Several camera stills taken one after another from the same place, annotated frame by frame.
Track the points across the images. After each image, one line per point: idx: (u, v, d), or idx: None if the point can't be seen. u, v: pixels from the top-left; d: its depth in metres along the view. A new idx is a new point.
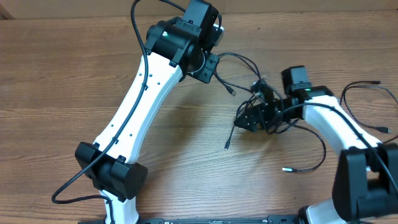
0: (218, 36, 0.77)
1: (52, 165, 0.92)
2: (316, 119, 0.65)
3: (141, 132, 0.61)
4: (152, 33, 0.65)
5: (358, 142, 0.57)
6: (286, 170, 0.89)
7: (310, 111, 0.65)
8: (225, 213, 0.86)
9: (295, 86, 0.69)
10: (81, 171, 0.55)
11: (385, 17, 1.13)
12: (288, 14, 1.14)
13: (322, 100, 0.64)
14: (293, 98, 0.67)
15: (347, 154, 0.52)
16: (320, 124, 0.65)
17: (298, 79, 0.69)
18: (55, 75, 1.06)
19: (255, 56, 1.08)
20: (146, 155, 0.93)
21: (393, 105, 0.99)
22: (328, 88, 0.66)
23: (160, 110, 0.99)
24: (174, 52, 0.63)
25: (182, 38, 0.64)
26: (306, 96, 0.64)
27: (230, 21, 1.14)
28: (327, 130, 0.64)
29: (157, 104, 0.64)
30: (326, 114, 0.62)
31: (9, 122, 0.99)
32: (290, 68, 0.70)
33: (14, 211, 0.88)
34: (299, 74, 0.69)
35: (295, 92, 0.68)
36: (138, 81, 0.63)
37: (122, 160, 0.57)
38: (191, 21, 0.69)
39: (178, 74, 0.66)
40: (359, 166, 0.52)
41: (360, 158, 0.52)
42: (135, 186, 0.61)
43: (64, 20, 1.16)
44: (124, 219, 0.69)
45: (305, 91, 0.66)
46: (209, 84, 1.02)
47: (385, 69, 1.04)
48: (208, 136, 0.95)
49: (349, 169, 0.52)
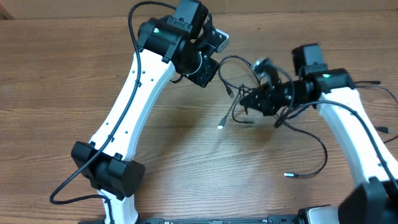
0: (221, 42, 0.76)
1: (51, 165, 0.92)
2: (334, 121, 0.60)
3: (137, 129, 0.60)
4: (142, 32, 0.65)
5: (379, 171, 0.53)
6: (288, 175, 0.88)
7: (329, 111, 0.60)
8: (225, 213, 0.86)
9: (308, 67, 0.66)
10: (77, 171, 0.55)
11: (385, 17, 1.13)
12: (288, 14, 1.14)
13: (343, 99, 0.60)
14: (307, 83, 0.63)
15: (367, 191, 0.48)
16: (338, 129, 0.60)
17: (311, 61, 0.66)
18: (55, 75, 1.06)
19: (255, 57, 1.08)
20: (146, 155, 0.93)
21: (393, 105, 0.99)
22: (348, 75, 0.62)
23: (160, 110, 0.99)
24: (165, 49, 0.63)
25: (173, 34, 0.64)
26: (324, 86, 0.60)
27: (230, 21, 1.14)
28: (345, 142, 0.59)
29: (151, 101, 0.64)
30: (346, 121, 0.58)
31: (9, 122, 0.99)
32: (304, 47, 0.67)
33: (14, 211, 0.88)
34: (311, 53, 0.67)
35: (309, 76, 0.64)
36: (131, 78, 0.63)
37: (119, 157, 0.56)
38: (181, 18, 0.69)
39: (171, 71, 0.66)
40: (380, 203, 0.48)
41: (380, 197, 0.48)
42: (132, 185, 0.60)
43: (64, 20, 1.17)
44: (124, 218, 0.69)
45: (323, 76, 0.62)
46: (210, 84, 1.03)
47: (385, 69, 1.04)
48: (208, 136, 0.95)
49: (368, 206, 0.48)
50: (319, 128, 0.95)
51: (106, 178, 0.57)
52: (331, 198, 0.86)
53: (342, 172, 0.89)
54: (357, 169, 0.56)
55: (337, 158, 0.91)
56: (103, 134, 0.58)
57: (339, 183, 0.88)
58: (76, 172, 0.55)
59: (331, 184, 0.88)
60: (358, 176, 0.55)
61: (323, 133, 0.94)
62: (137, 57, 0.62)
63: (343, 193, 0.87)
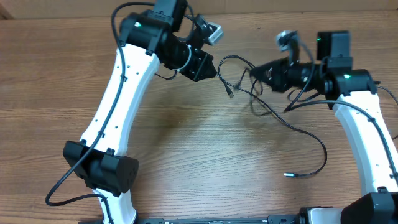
0: (209, 33, 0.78)
1: (52, 165, 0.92)
2: (349, 126, 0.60)
3: (126, 123, 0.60)
4: (124, 27, 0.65)
5: (391, 183, 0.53)
6: (288, 175, 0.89)
7: (347, 115, 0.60)
8: (225, 213, 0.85)
9: (332, 59, 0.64)
10: (70, 170, 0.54)
11: (385, 17, 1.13)
12: (288, 14, 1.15)
13: (362, 104, 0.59)
14: (327, 81, 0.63)
15: (374, 203, 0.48)
16: (352, 134, 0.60)
17: (337, 52, 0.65)
18: (55, 75, 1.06)
19: (255, 57, 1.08)
20: (146, 155, 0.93)
21: (393, 105, 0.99)
22: (370, 79, 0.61)
23: (160, 110, 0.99)
24: (148, 42, 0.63)
25: (155, 27, 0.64)
26: (344, 88, 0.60)
27: (230, 21, 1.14)
28: (358, 150, 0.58)
29: (139, 94, 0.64)
30: (362, 127, 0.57)
31: (9, 122, 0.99)
32: (332, 35, 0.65)
33: (14, 211, 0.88)
34: (339, 45, 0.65)
35: (331, 73, 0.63)
36: (116, 74, 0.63)
37: (112, 152, 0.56)
38: (161, 12, 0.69)
39: (157, 63, 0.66)
40: (386, 214, 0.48)
41: (388, 209, 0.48)
42: (127, 180, 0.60)
43: (64, 20, 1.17)
44: (122, 217, 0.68)
45: (344, 78, 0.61)
46: (209, 84, 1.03)
47: (385, 69, 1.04)
48: (208, 136, 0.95)
49: (374, 216, 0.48)
50: (318, 128, 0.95)
51: (100, 175, 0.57)
52: (331, 198, 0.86)
53: (342, 172, 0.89)
54: (367, 177, 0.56)
55: (337, 157, 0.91)
56: (93, 130, 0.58)
57: (339, 183, 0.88)
58: (69, 171, 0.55)
59: (331, 184, 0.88)
60: (368, 185, 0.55)
61: (323, 134, 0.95)
62: (120, 52, 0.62)
63: (343, 193, 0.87)
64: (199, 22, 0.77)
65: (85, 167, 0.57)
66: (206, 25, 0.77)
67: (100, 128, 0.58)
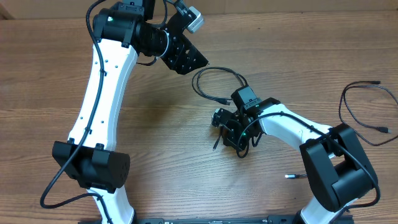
0: (186, 20, 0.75)
1: (52, 165, 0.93)
2: (272, 127, 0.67)
3: (112, 117, 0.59)
4: (96, 22, 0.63)
5: (313, 134, 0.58)
6: (288, 177, 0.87)
7: (265, 122, 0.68)
8: (225, 213, 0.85)
9: (247, 106, 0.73)
10: (58, 172, 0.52)
11: (385, 17, 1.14)
12: (288, 14, 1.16)
13: (272, 109, 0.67)
14: (249, 117, 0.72)
15: (306, 149, 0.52)
16: (277, 130, 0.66)
17: (246, 98, 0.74)
18: (55, 75, 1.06)
19: (255, 56, 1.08)
20: (146, 155, 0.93)
21: (393, 105, 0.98)
22: (273, 98, 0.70)
23: (160, 111, 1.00)
24: (122, 35, 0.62)
25: (127, 20, 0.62)
26: (258, 111, 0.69)
27: (230, 21, 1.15)
28: (285, 135, 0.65)
29: (121, 88, 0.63)
30: (278, 120, 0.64)
31: (9, 122, 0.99)
32: (237, 91, 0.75)
33: (14, 211, 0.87)
34: (245, 94, 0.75)
35: (248, 111, 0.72)
36: (96, 70, 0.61)
37: (101, 147, 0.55)
38: (132, 2, 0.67)
39: (134, 55, 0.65)
40: (319, 152, 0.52)
41: (319, 147, 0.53)
42: (120, 174, 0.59)
43: (64, 20, 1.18)
44: (120, 214, 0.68)
45: (255, 107, 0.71)
46: (208, 84, 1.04)
47: (385, 69, 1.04)
48: (207, 136, 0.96)
49: (313, 160, 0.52)
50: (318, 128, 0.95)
51: (93, 173, 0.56)
52: None
53: None
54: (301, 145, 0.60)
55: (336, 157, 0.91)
56: (79, 129, 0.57)
57: None
58: (59, 172, 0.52)
59: None
60: None
61: None
62: (96, 48, 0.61)
63: None
64: (179, 7, 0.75)
65: (77, 167, 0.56)
66: (186, 14, 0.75)
67: (86, 125, 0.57)
